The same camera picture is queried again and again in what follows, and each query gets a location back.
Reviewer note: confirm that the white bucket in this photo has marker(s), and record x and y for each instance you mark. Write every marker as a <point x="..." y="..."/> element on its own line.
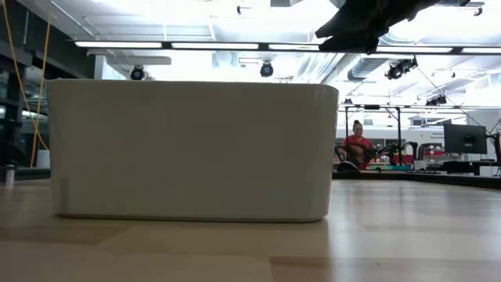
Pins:
<point x="43" y="158"/>

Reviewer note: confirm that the overhead LED light bar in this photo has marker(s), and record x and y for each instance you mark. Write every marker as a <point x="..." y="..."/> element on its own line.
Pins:
<point x="215" y="45"/>

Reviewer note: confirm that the black background robot arm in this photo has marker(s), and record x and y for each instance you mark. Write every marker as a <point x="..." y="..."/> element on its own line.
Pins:
<point x="395" y="148"/>

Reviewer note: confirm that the white cylinder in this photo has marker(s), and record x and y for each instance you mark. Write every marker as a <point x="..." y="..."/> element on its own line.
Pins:
<point x="9" y="176"/>

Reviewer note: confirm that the black round ceiling fixture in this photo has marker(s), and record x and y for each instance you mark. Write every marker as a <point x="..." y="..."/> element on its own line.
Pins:
<point x="137" y="73"/>
<point x="266" y="69"/>

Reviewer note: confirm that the person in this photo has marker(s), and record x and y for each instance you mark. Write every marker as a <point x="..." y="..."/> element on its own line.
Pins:
<point x="357" y="143"/>

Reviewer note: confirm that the black ceiling spotlight cluster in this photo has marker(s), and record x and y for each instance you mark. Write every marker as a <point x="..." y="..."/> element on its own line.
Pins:
<point x="399" y="68"/>

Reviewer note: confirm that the black background desk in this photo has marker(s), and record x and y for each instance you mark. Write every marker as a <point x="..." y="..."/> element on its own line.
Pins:
<point x="462" y="166"/>

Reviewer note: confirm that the black computer monitor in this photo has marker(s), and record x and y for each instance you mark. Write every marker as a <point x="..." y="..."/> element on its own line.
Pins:
<point x="466" y="139"/>

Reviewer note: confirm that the black background station frame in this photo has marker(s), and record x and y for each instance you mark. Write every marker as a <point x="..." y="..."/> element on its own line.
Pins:
<point x="398" y="129"/>

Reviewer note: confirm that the white plastic bin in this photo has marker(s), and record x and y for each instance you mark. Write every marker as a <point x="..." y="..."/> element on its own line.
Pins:
<point x="192" y="150"/>

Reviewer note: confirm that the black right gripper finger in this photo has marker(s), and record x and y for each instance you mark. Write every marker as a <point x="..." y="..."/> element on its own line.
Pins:
<point x="344" y="23"/>
<point x="352" y="45"/>

